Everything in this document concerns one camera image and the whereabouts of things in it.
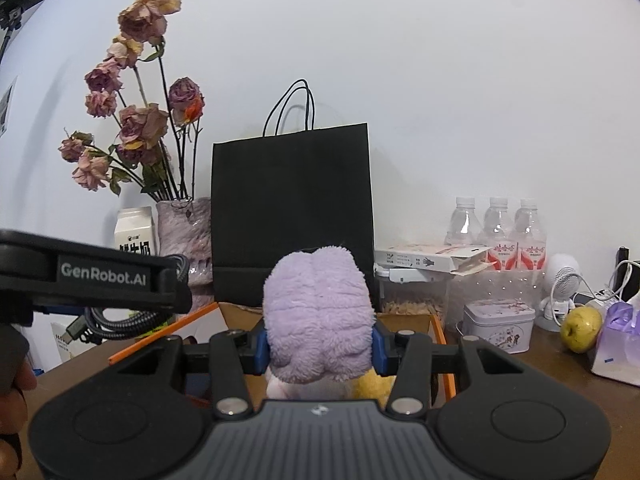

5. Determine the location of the small white desk fan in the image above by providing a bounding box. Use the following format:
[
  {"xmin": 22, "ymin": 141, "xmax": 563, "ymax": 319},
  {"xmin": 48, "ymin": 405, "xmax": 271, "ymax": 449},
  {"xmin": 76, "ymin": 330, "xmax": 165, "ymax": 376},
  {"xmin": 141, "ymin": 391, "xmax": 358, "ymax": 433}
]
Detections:
[{"xmin": 537, "ymin": 254, "xmax": 583, "ymax": 332}]

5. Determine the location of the orange cardboard box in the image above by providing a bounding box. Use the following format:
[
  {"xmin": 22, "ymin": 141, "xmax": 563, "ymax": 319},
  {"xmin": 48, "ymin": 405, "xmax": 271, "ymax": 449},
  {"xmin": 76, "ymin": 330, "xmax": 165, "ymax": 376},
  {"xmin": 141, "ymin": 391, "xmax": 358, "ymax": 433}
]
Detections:
[{"xmin": 109, "ymin": 302, "xmax": 458, "ymax": 406}]

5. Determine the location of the clear food container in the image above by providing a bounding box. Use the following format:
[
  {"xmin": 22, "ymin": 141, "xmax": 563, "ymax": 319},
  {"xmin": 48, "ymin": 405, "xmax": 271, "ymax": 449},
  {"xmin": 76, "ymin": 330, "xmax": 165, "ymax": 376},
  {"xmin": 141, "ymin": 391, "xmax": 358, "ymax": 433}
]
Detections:
[{"xmin": 375, "ymin": 266, "xmax": 448, "ymax": 317}]

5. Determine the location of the white green milk carton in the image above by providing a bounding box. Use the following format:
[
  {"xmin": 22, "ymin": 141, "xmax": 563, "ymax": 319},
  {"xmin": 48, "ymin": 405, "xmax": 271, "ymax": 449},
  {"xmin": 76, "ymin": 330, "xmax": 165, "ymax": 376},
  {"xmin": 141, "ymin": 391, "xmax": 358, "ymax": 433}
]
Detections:
[{"xmin": 114, "ymin": 207, "xmax": 158, "ymax": 257}]

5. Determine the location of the white yellow purple plush toy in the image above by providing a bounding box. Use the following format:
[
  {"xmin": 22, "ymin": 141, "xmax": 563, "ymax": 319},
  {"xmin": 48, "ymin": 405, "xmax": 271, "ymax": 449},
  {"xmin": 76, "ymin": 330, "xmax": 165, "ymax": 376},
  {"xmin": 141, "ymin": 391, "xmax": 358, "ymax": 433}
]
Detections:
[{"xmin": 262, "ymin": 245, "xmax": 401, "ymax": 401}]

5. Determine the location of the purple tissue pack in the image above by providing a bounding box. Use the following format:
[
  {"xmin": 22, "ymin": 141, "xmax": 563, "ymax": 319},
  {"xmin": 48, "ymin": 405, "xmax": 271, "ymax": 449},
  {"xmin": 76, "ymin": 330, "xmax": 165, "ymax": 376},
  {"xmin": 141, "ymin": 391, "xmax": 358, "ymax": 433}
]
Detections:
[{"xmin": 587, "ymin": 296, "xmax": 640, "ymax": 387}]

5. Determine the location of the flat white carton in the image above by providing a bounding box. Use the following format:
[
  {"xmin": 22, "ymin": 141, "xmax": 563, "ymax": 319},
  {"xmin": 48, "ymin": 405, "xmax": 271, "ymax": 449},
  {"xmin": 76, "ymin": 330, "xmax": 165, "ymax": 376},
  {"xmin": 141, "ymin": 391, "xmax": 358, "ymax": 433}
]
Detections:
[{"xmin": 374, "ymin": 244, "xmax": 493, "ymax": 277}]

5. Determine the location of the clear water bottle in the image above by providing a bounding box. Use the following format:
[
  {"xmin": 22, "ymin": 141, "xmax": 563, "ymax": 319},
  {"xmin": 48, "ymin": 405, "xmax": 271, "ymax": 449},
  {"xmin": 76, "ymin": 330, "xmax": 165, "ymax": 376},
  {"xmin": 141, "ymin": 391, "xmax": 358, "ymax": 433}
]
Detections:
[
  {"xmin": 481, "ymin": 197, "xmax": 518, "ymax": 271},
  {"xmin": 515, "ymin": 199, "xmax": 547, "ymax": 271},
  {"xmin": 446, "ymin": 197, "xmax": 483, "ymax": 248}
]

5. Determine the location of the dried rose bouquet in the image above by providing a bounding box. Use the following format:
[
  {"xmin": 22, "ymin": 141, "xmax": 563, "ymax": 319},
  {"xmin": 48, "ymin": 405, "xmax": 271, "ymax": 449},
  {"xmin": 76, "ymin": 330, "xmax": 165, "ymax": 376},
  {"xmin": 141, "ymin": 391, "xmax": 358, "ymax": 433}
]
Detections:
[{"xmin": 58, "ymin": 0, "xmax": 206, "ymax": 202}]

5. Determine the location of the white charger with cables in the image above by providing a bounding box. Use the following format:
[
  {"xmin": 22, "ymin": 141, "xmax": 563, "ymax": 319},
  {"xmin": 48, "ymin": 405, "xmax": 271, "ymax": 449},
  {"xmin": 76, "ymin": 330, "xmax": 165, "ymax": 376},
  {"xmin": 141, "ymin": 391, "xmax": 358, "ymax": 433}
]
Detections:
[{"xmin": 572, "ymin": 247, "xmax": 640, "ymax": 311}]

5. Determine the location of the person's left hand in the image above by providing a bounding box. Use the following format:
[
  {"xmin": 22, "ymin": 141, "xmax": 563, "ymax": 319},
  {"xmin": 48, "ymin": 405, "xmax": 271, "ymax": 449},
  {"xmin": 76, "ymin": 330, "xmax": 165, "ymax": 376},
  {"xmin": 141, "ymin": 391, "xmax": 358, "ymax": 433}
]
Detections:
[{"xmin": 0, "ymin": 325, "xmax": 38, "ymax": 478}]

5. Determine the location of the black paper bag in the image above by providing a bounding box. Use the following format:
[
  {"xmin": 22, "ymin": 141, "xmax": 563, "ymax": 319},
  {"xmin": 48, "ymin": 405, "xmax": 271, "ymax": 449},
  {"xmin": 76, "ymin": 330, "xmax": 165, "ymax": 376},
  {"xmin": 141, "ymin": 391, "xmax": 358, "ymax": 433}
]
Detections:
[{"xmin": 210, "ymin": 79, "xmax": 376, "ymax": 307}]

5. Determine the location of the floral tin box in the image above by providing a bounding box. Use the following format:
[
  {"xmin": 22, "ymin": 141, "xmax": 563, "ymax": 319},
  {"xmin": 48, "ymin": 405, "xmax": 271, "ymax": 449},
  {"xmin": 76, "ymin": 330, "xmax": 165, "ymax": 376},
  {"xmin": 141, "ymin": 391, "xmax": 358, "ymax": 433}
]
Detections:
[{"xmin": 461, "ymin": 300, "xmax": 536, "ymax": 356}]

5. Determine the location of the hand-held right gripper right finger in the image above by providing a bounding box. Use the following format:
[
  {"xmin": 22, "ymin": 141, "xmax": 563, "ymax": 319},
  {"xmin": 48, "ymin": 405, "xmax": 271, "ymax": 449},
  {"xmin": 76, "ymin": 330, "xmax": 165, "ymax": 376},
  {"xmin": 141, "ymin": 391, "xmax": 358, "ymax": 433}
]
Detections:
[{"xmin": 372, "ymin": 321, "xmax": 536, "ymax": 417}]

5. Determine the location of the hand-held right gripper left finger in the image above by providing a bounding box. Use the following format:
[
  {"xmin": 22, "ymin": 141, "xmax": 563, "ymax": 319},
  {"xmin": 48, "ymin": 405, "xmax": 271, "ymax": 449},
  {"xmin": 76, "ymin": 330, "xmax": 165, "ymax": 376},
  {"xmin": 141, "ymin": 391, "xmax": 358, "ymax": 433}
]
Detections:
[{"xmin": 107, "ymin": 321, "xmax": 273, "ymax": 420}]

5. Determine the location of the clear plastic wrapped pack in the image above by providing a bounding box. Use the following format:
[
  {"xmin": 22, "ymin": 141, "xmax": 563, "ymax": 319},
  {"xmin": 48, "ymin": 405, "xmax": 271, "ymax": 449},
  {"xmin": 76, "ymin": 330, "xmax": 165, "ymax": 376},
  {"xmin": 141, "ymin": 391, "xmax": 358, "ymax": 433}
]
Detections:
[{"xmin": 445, "ymin": 265, "xmax": 547, "ymax": 333}]

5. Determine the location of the yellow-green apple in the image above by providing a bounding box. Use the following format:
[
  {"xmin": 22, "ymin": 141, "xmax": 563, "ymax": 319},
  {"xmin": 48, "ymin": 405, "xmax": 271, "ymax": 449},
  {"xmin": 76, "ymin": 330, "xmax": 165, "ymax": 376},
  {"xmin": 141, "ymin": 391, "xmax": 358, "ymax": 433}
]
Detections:
[{"xmin": 560, "ymin": 306, "xmax": 603, "ymax": 354}]

